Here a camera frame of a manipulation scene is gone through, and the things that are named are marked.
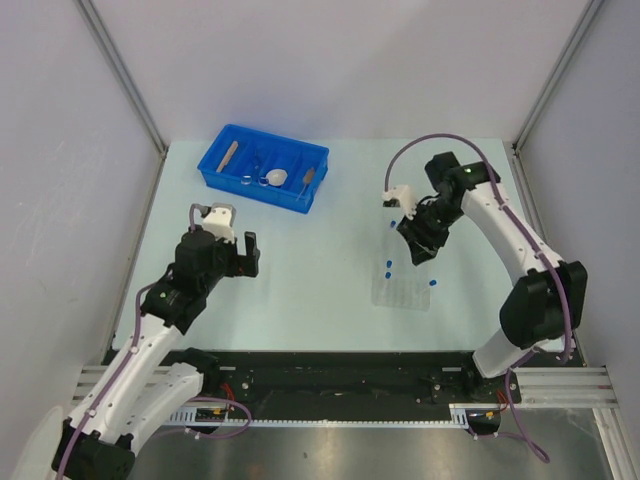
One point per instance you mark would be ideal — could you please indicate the wooden test tube clamp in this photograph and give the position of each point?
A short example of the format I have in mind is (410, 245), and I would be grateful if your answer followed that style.
(227, 156)

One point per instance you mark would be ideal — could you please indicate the aluminium frame rail left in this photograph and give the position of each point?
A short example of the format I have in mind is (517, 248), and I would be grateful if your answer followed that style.
(99, 30)

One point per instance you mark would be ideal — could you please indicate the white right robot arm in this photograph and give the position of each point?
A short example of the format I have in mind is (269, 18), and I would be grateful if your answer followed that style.
(548, 292)

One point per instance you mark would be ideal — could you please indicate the aluminium frame rail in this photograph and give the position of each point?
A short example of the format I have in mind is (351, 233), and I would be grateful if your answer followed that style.
(578, 157)
(99, 30)

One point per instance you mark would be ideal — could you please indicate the bristle test tube brush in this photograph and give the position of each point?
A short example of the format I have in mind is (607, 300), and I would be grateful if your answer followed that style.
(306, 181)

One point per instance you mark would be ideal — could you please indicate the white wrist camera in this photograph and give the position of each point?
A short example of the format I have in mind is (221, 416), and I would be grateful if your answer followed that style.
(219, 222)
(403, 197)

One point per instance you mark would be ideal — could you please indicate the blue plastic bin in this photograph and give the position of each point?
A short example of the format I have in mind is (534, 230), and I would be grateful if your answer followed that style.
(294, 156)

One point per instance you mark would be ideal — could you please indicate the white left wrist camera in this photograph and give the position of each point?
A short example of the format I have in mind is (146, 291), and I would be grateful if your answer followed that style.
(219, 222)

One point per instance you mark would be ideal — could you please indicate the white porcelain evaporating dish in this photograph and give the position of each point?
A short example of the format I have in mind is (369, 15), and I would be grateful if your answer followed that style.
(276, 177)

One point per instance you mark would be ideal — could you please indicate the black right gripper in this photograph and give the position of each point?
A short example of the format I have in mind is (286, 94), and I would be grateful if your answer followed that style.
(419, 241)

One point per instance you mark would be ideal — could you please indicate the slotted cable duct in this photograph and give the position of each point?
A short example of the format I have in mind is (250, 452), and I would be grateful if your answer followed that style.
(192, 416)

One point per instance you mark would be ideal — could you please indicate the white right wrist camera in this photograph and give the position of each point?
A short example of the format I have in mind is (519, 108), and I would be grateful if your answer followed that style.
(403, 197)

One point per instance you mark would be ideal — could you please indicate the clear plastic test tube rack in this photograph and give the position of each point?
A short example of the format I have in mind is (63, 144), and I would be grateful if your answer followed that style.
(408, 287)

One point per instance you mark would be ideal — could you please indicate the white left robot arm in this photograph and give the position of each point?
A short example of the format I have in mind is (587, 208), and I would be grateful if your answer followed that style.
(104, 433)

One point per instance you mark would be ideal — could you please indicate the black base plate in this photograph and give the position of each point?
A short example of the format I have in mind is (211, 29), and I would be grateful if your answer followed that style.
(362, 386)

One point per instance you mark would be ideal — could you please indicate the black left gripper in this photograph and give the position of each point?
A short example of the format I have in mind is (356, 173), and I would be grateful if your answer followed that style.
(241, 264)

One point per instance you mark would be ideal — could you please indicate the aluminium frame rail right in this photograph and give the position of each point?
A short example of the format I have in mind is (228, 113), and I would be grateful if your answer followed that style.
(578, 157)

